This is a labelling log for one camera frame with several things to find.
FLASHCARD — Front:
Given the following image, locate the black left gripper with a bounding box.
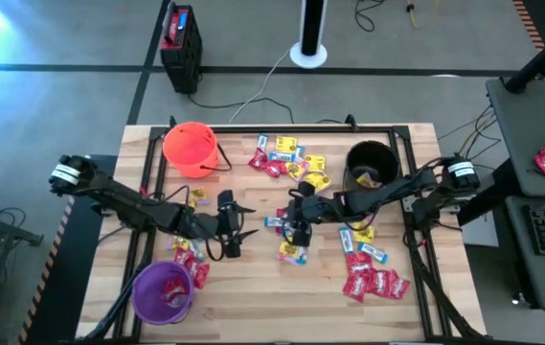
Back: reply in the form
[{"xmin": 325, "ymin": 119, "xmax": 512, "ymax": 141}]
[{"xmin": 202, "ymin": 190, "xmax": 260, "ymax": 260}]

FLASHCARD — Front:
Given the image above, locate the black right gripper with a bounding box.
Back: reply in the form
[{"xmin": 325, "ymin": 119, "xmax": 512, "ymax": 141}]
[{"xmin": 283, "ymin": 181, "xmax": 335, "ymax": 246}]

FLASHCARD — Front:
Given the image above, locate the orange halloween bucket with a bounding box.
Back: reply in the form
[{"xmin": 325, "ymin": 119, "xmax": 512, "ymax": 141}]
[{"xmin": 161, "ymin": 121, "xmax": 234, "ymax": 180}]

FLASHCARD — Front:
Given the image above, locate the purple halloween bucket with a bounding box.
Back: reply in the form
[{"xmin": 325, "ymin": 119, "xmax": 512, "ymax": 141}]
[{"xmin": 130, "ymin": 260, "xmax": 196, "ymax": 327}]

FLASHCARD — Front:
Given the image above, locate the black jack-o-lantern bucket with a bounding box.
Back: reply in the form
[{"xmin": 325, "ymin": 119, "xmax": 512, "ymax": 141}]
[{"xmin": 342, "ymin": 139, "xmax": 401, "ymax": 193}]

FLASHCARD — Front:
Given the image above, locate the black crate with red device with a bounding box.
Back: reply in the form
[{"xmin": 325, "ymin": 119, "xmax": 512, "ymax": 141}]
[{"xmin": 159, "ymin": 1, "xmax": 204, "ymax": 95}]

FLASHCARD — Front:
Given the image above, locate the black hazard striped base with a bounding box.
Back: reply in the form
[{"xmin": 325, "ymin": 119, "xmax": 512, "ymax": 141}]
[{"xmin": 16, "ymin": 152, "xmax": 127, "ymax": 345}]

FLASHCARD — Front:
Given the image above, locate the white black pole stand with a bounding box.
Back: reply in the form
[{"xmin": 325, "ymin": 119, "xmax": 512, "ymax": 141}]
[{"xmin": 289, "ymin": 0, "xmax": 329, "ymax": 70}]

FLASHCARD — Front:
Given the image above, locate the grey keyboard shelf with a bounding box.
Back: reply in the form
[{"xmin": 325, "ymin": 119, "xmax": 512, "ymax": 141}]
[{"xmin": 504, "ymin": 195, "xmax": 545, "ymax": 312}]

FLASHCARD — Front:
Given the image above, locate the grey side desk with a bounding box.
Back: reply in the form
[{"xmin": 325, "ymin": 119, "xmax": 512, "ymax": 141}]
[{"xmin": 485, "ymin": 76, "xmax": 545, "ymax": 198}]

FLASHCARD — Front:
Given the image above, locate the black monitor pole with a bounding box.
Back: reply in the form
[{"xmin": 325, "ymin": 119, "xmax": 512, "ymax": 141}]
[{"xmin": 504, "ymin": 21, "xmax": 545, "ymax": 95}]

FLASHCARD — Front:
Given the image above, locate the black floor cable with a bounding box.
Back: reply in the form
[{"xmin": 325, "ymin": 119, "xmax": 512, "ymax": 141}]
[{"xmin": 186, "ymin": 92, "xmax": 297, "ymax": 125}]

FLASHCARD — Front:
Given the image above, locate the white floor cable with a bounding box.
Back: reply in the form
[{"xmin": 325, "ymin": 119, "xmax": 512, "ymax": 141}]
[{"xmin": 227, "ymin": 46, "xmax": 297, "ymax": 125}]

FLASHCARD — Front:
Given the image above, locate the cable bundle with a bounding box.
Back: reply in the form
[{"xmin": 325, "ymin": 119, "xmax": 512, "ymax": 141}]
[{"xmin": 437, "ymin": 103, "xmax": 506, "ymax": 174}]

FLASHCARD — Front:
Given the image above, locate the black coiled cable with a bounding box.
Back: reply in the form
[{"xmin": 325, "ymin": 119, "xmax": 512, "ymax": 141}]
[{"xmin": 352, "ymin": 0, "xmax": 389, "ymax": 34}]

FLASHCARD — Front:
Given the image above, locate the yellow cable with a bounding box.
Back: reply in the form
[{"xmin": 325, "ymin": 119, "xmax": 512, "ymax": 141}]
[{"xmin": 404, "ymin": 0, "xmax": 442, "ymax": 30}]

